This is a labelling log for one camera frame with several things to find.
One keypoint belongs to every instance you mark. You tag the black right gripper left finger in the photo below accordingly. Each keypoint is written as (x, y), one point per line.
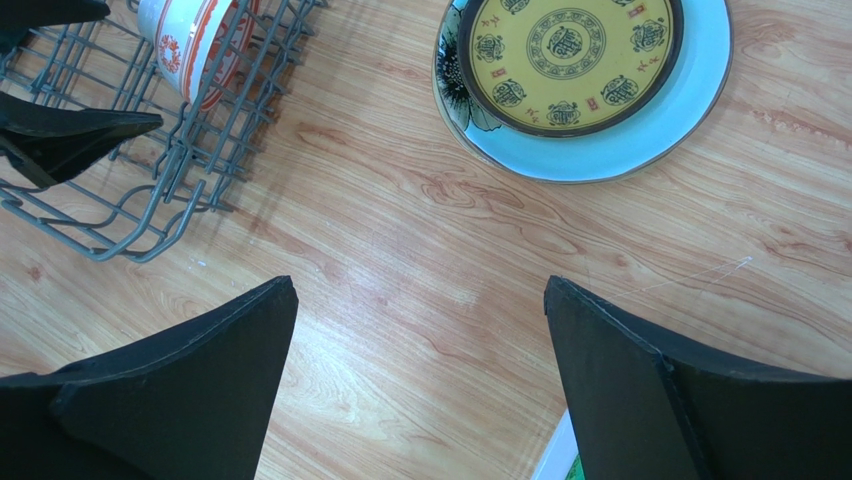
(193, 401)

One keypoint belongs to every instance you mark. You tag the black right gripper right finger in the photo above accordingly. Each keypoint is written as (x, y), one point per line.
(649, 403)

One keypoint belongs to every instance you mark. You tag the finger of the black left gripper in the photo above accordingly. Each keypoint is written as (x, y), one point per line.
(49, 146)
(26, 14)

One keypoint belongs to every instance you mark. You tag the yellow black patterned plate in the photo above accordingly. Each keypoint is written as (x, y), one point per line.
(567, 68)

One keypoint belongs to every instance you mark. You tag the light blue flower plate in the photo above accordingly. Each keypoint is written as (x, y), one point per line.
(686, 98)

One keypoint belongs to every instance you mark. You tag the white plastic basket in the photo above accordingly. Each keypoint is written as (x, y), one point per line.
(560, 453)

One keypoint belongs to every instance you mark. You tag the white red patterned bowl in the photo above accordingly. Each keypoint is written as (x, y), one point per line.
(198, 44)

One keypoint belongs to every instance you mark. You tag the grey wire dish rack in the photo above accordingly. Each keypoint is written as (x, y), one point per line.
(140, 198)

